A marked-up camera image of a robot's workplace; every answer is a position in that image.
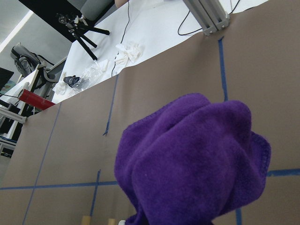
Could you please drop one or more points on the purple microfiber towel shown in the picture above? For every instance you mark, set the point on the purple microfiber towel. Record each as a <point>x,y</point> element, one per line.
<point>191,162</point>

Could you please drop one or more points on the white crumpled cloth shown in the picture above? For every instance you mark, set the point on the white crumpled cloth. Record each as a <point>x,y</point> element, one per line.
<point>128,52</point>

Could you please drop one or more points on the clear plastic bag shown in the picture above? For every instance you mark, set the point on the clear plastic bag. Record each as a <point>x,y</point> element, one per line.
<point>93,73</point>

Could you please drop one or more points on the black tripod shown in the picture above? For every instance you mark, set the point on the black tripod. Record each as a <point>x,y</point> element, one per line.
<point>76,27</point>

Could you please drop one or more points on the red cylinder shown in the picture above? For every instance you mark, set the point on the red cylinder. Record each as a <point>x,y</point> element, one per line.
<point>34,100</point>

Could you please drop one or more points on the grey backpack on chair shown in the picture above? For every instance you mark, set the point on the grey backpack on chair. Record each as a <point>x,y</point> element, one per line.
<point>27,61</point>

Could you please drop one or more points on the aluminium frame post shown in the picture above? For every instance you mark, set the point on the aluminium frame post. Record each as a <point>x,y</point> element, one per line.
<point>210,14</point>

